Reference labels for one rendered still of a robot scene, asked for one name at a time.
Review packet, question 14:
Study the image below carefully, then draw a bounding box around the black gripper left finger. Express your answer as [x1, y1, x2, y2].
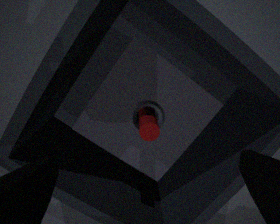
[0, 156, 58, 224]

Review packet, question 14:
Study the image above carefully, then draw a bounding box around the dark red cylinder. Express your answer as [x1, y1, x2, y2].
[139, 106, 160, 141]

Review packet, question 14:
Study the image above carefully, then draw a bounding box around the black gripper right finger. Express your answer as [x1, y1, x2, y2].
[239, 150, 280, 224]

